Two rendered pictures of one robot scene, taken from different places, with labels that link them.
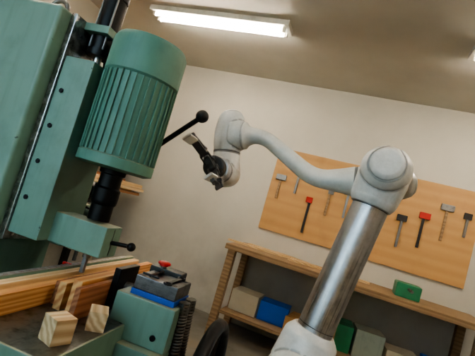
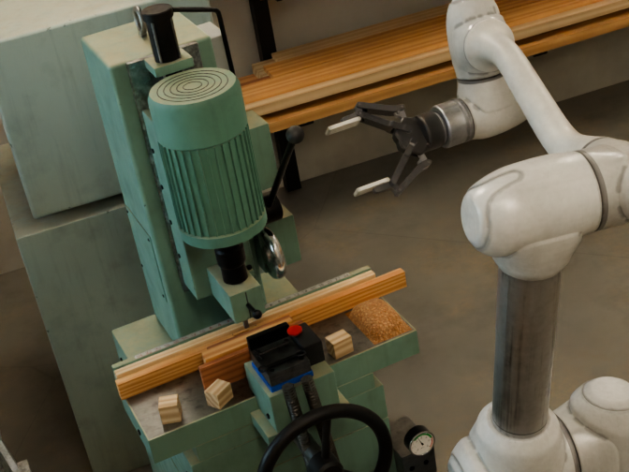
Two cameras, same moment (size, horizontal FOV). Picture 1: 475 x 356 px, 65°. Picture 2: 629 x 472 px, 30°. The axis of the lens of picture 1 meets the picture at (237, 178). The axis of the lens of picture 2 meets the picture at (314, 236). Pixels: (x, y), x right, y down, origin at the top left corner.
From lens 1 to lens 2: 1.91 m
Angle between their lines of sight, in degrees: 64
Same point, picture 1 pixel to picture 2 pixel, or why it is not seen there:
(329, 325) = (507, 421)
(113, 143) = (186, 222)
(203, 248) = not seen: outside the picture
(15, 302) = (166, 375)
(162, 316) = (266, 399)
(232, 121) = (455, 27)
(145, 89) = (183, 164)
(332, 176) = not seen: hidden behind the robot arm
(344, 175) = not seen: hidden behind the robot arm
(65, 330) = (169, 413)
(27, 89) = (130, 158)
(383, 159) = (467, 213)
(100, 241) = (231, 309)
